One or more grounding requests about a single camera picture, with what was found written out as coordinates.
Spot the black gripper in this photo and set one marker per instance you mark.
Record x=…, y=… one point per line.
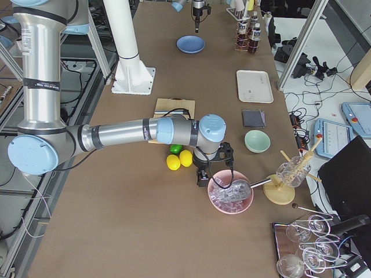
x=200, y=163
x=197, y=10

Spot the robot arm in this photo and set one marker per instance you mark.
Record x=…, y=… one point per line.
x=44, y=141
x=178, y=5

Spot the blue plate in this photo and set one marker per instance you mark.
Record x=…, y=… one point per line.
x=190, y=44

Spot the yellow lemon upper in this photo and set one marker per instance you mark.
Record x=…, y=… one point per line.
x=185, y=157

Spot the yellow lemon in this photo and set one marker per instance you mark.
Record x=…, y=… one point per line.
x=173, y=162
x=185, y=157

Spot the green lime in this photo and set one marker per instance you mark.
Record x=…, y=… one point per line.
x=175, y=148

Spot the yellow lemon lower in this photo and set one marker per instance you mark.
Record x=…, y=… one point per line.
x=173, y=162

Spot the pink bowl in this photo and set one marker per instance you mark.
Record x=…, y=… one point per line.
x=223, y=178

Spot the top drink bottle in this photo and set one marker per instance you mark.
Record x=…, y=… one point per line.
x=242, y=27

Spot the drink bottle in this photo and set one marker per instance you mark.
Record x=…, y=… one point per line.
x=254, y=39
x=242, y=27
x=254, y=19

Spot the pile of ice cubes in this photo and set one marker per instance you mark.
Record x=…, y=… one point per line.
x=219, y=197

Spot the steel ice scoop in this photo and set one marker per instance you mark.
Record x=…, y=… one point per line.
x=241, y=189

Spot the steel muddler black tip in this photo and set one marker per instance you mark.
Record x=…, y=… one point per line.
x=171, y=111

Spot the outer drink bottle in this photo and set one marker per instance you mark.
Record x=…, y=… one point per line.
x=254, y=19

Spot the mint green bowl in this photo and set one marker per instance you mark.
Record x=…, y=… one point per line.
x=257, y=141

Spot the middle drink bottle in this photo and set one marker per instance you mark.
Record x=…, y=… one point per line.
x=254, y=39

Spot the grey folded cloth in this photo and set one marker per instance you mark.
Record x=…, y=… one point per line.
x=253, y=118

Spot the bamboo cutting board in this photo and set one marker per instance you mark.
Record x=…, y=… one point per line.
x=186, y=108

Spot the wooden cup stand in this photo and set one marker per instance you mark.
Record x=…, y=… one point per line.
x=278, y=192

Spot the cream rabbit tray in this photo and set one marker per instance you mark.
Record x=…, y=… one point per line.
x=254, y=87

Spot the glass mug on stand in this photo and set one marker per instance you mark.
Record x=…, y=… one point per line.
x=290, y=173

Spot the black glass tray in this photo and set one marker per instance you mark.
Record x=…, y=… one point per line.
x=341, y=260

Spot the wine glass upper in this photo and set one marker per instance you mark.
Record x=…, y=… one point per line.
x=301, y=231

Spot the wine glass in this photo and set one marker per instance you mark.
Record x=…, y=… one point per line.
x=301, y=231
x=309, y=264

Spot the blue teach pendant near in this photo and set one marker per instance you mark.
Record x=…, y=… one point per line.
x=335, y=136

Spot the blue teach pendant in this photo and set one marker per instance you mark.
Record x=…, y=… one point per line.
x=335, y=136
x=358, y=115

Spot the wine glass lower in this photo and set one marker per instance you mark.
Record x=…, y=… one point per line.
x=309, y=264

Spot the blue teach pendant far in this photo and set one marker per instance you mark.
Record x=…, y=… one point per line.
x=358, y=115

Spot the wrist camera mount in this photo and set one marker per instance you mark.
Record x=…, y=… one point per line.
x=224, y=153

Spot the copper wire bottle rack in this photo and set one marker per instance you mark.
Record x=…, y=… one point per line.
x=248, y=35

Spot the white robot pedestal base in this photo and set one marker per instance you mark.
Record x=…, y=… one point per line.
x=131, y=76

